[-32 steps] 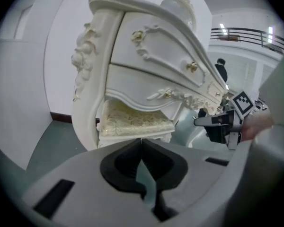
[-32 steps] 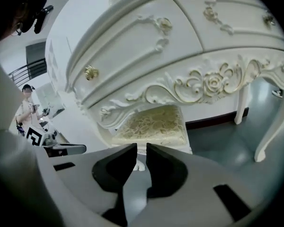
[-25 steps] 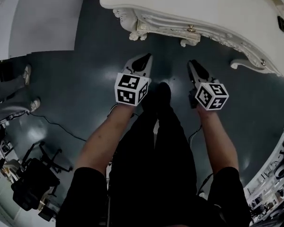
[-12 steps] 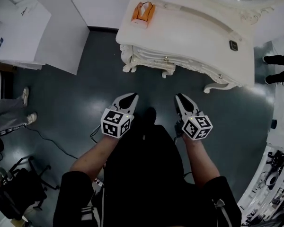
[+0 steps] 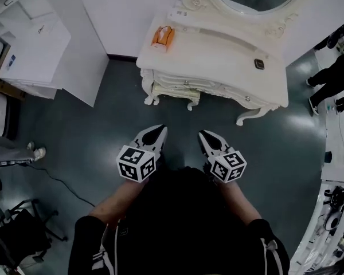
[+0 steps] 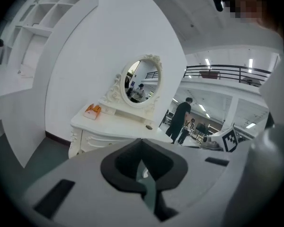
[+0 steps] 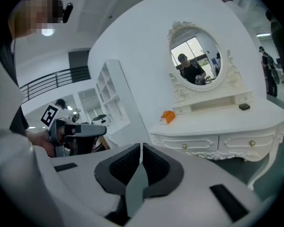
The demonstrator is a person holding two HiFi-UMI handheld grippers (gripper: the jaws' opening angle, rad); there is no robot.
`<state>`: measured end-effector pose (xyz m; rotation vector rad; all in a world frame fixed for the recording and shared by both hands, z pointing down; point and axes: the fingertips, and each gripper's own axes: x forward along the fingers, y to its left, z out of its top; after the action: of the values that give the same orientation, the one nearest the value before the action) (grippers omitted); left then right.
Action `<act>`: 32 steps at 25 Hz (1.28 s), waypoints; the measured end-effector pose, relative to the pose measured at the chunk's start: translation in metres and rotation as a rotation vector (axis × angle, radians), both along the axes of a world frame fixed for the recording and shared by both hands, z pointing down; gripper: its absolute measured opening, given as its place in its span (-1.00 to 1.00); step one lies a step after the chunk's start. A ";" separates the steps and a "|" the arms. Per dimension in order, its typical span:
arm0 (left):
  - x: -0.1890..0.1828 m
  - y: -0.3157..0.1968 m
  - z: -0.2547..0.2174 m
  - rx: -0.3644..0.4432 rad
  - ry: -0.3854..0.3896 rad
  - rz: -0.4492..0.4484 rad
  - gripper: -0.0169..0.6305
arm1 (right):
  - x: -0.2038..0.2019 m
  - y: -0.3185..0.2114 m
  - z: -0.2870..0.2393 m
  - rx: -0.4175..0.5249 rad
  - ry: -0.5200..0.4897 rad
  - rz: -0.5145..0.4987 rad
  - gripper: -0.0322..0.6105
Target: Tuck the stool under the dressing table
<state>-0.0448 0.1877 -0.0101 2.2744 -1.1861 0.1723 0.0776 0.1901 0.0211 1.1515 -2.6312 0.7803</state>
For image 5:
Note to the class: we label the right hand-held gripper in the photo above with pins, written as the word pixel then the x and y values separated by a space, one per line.
pixel 229 166

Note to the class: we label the dark blue box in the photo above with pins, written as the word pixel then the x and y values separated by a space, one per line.
pixel 328 157

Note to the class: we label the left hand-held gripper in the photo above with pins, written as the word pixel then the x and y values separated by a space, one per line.
pixel 134 163

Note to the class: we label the person's left forearm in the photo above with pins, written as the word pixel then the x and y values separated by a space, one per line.
pixel 117 202

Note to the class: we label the white shelf unit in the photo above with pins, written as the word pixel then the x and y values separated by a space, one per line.
pixel 37 39

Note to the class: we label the black office chair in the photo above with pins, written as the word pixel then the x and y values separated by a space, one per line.
pixel 14 233

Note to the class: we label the white ornate dressing table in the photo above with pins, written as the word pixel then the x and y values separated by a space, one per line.
pixel 212 59

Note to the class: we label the orange tissue box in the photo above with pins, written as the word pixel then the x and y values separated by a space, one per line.
pixel 162 37

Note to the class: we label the small black box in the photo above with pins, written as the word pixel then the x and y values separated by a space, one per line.
pixel 259 63

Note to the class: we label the white equipment shelf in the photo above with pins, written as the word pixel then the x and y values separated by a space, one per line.
pixel 332 219

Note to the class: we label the person's right forearm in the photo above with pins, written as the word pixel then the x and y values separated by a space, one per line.
pixel 238 202

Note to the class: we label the person's black clothing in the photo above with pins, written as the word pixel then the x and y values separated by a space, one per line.
pixel 175 225

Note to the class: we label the cream upholstered stool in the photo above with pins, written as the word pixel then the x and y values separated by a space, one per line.
pixel 172 92

